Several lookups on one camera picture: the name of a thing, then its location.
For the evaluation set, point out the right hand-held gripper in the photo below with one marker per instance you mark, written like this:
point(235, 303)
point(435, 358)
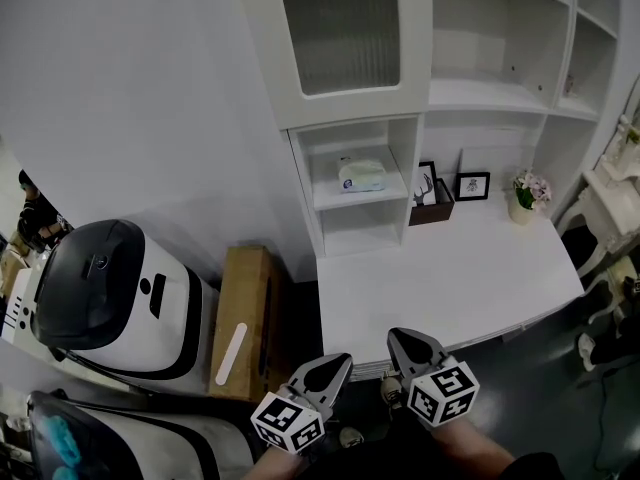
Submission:
point(442, 395)

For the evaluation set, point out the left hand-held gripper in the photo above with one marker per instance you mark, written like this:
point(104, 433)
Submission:
point(287, 423)

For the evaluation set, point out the white pack of tissues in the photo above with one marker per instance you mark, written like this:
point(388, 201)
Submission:
point(362, 175)

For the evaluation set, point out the person's left forearm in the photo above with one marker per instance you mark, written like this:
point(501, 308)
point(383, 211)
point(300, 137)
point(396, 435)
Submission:
point(280, 468)

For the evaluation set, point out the person's right forearm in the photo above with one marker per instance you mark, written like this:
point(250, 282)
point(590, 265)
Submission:
point(470, 453)

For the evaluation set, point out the white desk top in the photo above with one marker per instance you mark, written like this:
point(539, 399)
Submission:
point(450, 278)

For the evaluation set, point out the person's right shoe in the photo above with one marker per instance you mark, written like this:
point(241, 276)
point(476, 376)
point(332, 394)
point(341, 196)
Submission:
point(391, 393)

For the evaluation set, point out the person's left shoe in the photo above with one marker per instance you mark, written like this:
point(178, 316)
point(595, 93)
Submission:
point(351, 438)

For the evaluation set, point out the person's black shorts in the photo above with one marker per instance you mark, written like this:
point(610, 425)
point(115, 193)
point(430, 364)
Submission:
point(390, 458)

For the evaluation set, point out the brown cardboard box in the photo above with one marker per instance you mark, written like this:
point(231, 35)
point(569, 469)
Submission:
point(245, 293)

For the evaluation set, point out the dark brown box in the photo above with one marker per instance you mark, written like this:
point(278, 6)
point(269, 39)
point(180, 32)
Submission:
point(430, 215)

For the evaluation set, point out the white robot with black visor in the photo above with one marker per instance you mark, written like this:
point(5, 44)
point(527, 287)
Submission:
point(170, 328)

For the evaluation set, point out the white robot with blue visor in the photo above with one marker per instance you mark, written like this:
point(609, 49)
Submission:
point(165, 443)

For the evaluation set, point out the potted pink flowers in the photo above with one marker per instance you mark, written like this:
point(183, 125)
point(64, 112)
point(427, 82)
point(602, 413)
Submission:
point(527, 193)

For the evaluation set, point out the white chair with black cushion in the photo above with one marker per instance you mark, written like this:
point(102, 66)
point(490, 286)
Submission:
point(580, 248)

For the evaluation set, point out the ornate white dressing table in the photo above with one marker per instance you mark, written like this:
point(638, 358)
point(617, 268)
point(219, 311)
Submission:
point(615, 203)

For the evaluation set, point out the white hutch shelf unit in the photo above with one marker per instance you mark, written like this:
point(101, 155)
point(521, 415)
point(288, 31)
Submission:
point(480, 93)

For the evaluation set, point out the white computer tower case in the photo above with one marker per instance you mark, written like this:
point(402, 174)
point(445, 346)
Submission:
point(20, 288)

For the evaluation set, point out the frosted glass cabinet door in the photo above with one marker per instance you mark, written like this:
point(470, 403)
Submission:
point(345, 28)

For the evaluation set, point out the deer picture frame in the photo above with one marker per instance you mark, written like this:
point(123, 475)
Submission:
point(425, 183)

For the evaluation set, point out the small black picture frame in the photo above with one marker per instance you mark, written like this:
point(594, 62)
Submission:
point(472, 186)

